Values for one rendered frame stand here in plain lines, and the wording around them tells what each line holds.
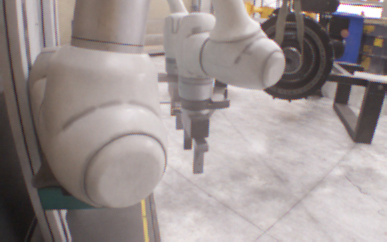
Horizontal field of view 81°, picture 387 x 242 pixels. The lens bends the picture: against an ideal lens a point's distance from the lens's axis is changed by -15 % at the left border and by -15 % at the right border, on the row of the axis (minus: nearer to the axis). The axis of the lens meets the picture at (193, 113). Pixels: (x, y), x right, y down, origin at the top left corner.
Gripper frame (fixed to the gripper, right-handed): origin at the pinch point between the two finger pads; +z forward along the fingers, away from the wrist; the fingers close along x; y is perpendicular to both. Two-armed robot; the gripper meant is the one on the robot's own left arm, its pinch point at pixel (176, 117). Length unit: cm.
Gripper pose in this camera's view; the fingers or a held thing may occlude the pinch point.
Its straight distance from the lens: 100.4
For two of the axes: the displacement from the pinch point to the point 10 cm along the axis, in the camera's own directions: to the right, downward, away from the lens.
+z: -0.4, 9.3, 3.6
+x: -2.2, -3.6, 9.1
